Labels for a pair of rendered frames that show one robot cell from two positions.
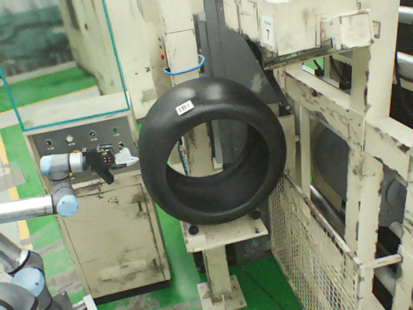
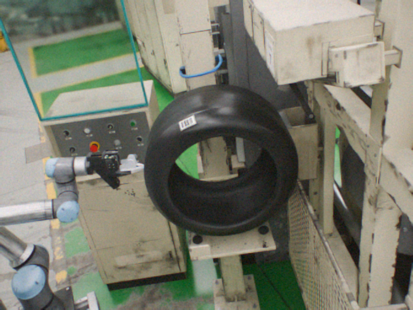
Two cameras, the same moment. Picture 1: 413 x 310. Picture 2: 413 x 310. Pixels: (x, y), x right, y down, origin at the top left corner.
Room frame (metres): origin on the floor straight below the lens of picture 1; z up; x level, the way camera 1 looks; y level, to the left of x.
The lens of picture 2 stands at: (0.08, -0.19, 2.05)
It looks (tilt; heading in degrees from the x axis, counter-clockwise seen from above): 31 degrees down; 9
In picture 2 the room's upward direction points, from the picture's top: 9 degrees counter-clockwise
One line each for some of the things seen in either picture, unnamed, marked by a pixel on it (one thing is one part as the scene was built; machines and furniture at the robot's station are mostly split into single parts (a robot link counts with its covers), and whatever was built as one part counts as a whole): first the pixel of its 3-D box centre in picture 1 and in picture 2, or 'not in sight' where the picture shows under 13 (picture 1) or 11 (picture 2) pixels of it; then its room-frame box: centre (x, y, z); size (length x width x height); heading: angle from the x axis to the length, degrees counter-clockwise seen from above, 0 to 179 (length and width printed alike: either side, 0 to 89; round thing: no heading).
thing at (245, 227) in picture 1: (218, 218); (228, 225); (1.48, -0.02, 0.80); 0.37 x 0.36 x 0.02; 98
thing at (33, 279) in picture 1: (30, 289); (31, 286); (1.10, 0.74, 0.88); 0.13 x 0.12 x 0.14; 23
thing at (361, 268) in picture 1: (303, 256); (313, 276); (1.29, -0.38, 0.65); 0.90 x 0.02 x 0.70; 8
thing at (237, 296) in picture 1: (221, 293); (235, 293); (1.73, 0.03, 0.02); 0.27 x 0.27 x 0.04; 8
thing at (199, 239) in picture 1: (189, 219); (198, 223); (1.46, 0.12, 0.83); 0.36 x 0.09 x 0.06; 8
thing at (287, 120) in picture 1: (273, 137); (295, 144); (1.75, -0.37, 1.05); 0.20 x 0.15 x 0.30; 8
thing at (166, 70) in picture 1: (183, 65); (200, 66); (1.73, 0.03, 1.49); 0.19 x 0.19 x 0.06; 8
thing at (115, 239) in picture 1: (108, 203); (128, 192); (2.01, 0.65, 0.63); 0.56 x 0.41 x 1.27; 98
